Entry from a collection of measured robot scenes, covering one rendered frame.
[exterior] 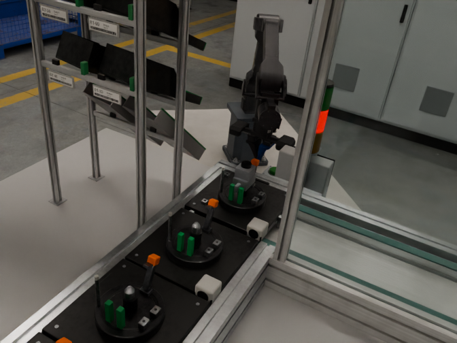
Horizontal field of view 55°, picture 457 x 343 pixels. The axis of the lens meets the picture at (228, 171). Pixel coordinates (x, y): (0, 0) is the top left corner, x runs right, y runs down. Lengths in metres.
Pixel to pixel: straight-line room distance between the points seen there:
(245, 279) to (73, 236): 0.53
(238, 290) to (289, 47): 3.54
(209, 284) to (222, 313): 0.07
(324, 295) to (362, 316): 0.10
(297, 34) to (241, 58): 0.65
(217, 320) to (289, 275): 0.25
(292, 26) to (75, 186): 3.17
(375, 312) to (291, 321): 0.20
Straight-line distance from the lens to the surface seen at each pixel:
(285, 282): 1.16
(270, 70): 1.19
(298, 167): 0.98
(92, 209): 1.43
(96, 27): 1.08
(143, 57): 1.03
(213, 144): 1.79
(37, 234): 1.36
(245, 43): 4.58
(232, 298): 1.02
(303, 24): 4.29
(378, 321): 1.14
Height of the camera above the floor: 1.71
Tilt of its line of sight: 32 degrees down
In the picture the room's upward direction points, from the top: 7 degrees clockwise
